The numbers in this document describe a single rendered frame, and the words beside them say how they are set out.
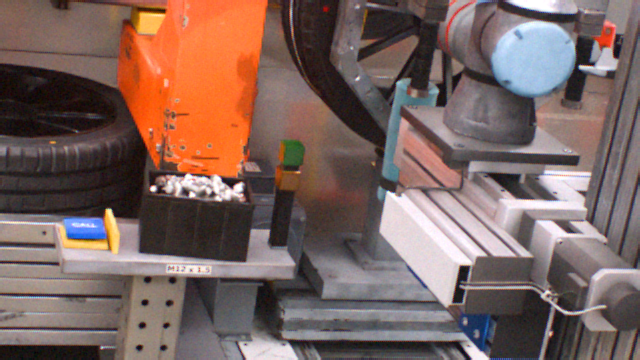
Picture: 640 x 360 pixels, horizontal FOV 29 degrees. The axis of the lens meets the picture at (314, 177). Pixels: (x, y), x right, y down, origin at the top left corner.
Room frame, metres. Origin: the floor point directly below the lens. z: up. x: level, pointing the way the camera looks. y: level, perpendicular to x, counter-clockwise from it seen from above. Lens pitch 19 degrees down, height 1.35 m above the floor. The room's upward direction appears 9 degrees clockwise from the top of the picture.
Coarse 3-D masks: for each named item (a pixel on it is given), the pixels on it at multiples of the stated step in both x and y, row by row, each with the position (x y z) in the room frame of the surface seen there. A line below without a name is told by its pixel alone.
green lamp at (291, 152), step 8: (280, 144) 2.21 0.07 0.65; (288, 144) 2.19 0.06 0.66; (296, 144) 2.20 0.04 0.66; (280, 152) 2.20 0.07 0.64; (288, 152) 2.18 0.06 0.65; (296, 152) 2.19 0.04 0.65; (304, 152) 2.19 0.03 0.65; (280, 160) 2.19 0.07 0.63; (288, 160) 2.18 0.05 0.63; (296, 160) 2.19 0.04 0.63
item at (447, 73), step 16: (368, 0) 2.66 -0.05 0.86; (400, 0) 2.67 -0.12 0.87; (416, 16) 2.69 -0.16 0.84; (400, 32) 2.68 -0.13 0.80; (416, 32) 2.69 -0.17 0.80; (368, 48) 2.66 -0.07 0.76; (384, 48) 2.67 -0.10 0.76; (416, 48) 2.70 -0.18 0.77; (448, 64) 2.72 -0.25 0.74; (448, 80) 2.72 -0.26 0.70; (384, 96) 2.79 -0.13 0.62; (448, 96) 2.72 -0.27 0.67
